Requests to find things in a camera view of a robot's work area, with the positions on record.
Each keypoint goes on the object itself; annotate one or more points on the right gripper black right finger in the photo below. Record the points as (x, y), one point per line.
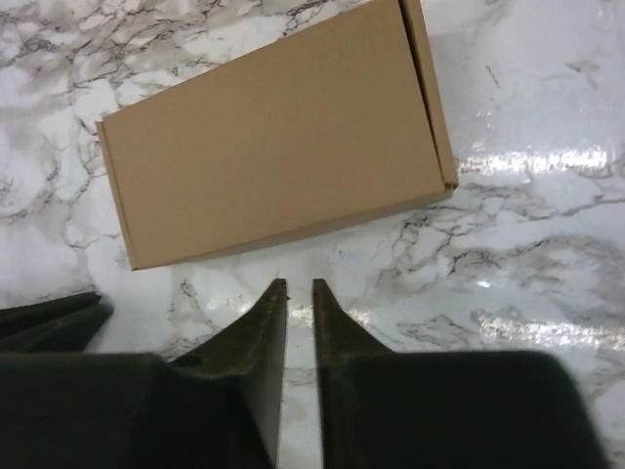
(471, 409)

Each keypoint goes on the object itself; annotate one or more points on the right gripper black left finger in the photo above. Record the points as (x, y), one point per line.
(216, 406)

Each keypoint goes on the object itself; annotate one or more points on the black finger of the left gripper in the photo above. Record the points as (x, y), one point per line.
(63, 325)

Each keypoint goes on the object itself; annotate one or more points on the brown cardboard box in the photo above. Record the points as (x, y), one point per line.
(336, 125)

